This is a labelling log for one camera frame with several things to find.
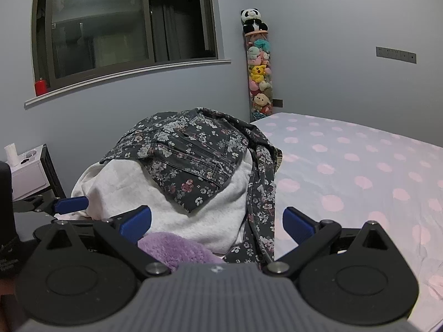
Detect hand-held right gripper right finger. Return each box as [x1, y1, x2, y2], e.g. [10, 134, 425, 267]
[261, 207, 409, 277]

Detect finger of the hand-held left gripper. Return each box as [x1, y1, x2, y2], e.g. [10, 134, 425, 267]
[14, 195, 90, 216]

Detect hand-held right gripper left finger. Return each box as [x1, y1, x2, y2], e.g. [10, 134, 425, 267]
[33, 205, 172, 277]

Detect dark floral pants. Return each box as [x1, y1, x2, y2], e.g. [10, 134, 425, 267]
[100, 108, 282, 265]

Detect white sweatshirt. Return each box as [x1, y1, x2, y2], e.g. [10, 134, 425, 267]
[71, 150, 255, 254]

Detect person's purple fleece clothing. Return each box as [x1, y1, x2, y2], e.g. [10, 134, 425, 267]
[138, 232, 224, 272]

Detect white paper roll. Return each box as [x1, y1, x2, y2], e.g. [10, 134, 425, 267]
[4, 143, 19, 167]

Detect bed with dotted sheet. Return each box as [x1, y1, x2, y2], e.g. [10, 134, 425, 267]
[251, 111, 443, 332]

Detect white window sill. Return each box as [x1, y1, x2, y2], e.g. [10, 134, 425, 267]
[24, 59, 232, 108]

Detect stuffed toys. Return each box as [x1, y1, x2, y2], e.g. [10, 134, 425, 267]
[244, 31, 275, 122]

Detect dark framed window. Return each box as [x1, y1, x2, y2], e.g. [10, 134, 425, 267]
[30, 0, 219, 89]

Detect panda plush toy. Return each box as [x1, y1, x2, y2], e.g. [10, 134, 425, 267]
[240, 9, 269, 34]

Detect white nightstand black frame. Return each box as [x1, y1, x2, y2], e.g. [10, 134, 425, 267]
[10, 144, 66, 203]

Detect grey wall switch panel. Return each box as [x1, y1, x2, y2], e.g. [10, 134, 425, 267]
[376, 46, 417, 65]

